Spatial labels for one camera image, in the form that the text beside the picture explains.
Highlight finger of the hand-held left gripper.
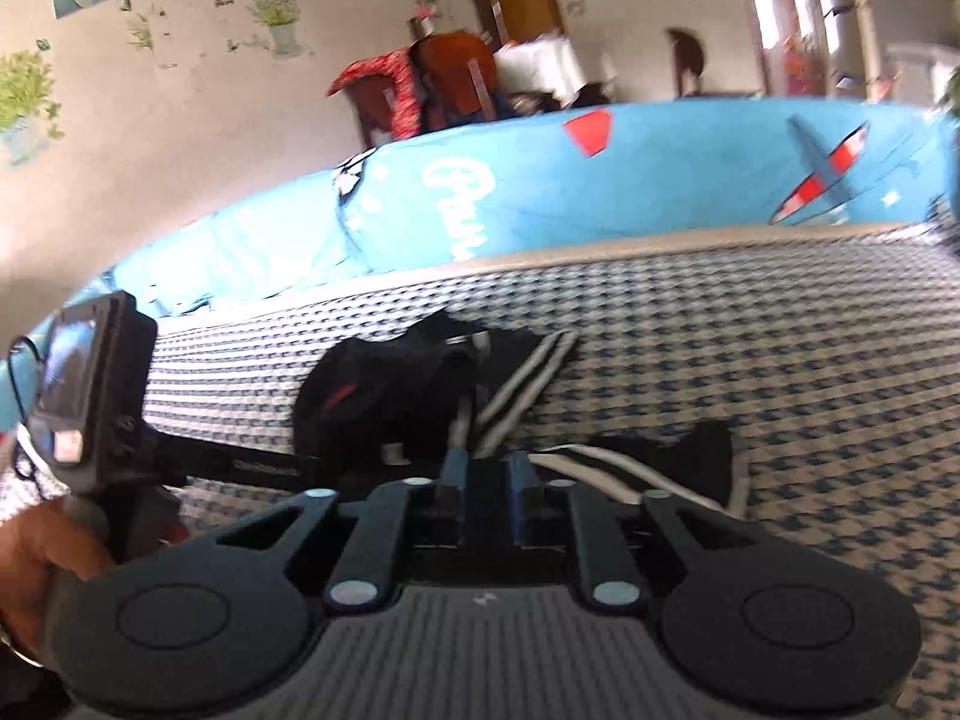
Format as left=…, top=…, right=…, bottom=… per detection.
left=146, top=424, right=335, bottom=494

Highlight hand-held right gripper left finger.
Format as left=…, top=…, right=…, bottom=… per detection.
left=191, top=450, right=473, bottom=614

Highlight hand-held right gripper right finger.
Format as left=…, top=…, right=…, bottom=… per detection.
left=506, top=450, right=758, bottom=610

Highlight black pants white stripes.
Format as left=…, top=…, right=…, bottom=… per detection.
left=442, top=326, right=751, bottom=522

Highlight person's left hand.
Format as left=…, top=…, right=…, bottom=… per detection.
left=0, top=499, right=117, bottom=662

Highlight houndstooth sofa cushion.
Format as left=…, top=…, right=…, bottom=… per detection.
left=0, top=221, right=960, bottom=720

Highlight blue printed sofa cover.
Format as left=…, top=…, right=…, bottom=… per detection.
left=0, top=101, right=960, bottom=406

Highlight wooden chair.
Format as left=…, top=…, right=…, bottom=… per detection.
left=416, top=30, right=500, bottom=128
left=352, top=79, right=410, bottom=151

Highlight red floral cloth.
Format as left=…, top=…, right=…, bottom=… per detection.
left=326, top=49, right=425, bottom=143

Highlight table with white cloth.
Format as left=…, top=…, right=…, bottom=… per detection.
left=495, top=34, right=590, bottom=102

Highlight dark chair back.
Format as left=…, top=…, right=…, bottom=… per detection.
left=667, top=26, right=710, bottom=98

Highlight silver refrigerator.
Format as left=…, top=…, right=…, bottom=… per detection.
left=847, top=0, right=960, bottom=106

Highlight green plant wall sticker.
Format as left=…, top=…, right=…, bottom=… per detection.
left=0, top=52, right=65, bottom=166

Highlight lavender plant wall sticker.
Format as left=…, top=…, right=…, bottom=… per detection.
left=247, top=0, right=305, bottom=57

